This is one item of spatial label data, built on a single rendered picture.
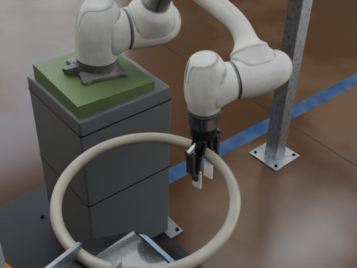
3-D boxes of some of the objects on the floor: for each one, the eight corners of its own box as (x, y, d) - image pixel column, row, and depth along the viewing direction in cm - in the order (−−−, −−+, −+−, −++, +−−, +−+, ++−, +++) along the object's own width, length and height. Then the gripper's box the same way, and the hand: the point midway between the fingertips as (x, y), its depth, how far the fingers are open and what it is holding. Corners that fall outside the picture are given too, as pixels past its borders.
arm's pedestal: (36, 218, 256) (8, 73, 208) (123, 175, 282) (116, 38, 233) (91, 286, 226) (73, 136, 177) (183, 232, 251) (189, 87, 203)
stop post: (299, 157, 298) (340, -37, 232) (275, 172, 287) (311, -27, 221) (272, 139, 309) (303, -50, 244) (248, 153, 299) (274, -40, 233)
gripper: (213, 101, 151) (211, 160, 167) (171, 132, 142) (173, 192, 157) (234, 112, 147) (230, 172, 163) (193, 145, 138) (193, 205, 154)
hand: (202, 174), depth 158 cm, fingers closed on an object, 4 cm apart
